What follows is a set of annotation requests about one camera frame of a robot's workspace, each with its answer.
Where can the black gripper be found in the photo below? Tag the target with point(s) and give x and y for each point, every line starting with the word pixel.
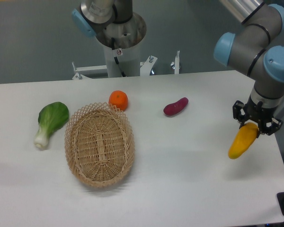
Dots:
pixel 257 113

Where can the robot base pedestal white column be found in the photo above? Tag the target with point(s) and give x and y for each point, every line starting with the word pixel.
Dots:
pixel 118 29

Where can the green bok choy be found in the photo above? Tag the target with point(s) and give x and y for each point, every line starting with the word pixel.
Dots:
pixel 50 119

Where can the white metal mounting frame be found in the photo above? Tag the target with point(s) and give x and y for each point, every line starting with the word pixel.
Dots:
pixel 146 69

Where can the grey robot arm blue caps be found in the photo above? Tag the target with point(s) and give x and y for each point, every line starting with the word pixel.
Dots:
pixel 249 54

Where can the woven wicker basket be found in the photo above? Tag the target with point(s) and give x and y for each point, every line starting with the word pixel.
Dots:
pixel 99 145

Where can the purple sweet potato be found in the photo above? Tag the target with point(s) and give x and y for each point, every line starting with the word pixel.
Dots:
pixel 176 107

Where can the orange tangerine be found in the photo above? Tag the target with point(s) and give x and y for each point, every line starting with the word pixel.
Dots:
pixel 119 99

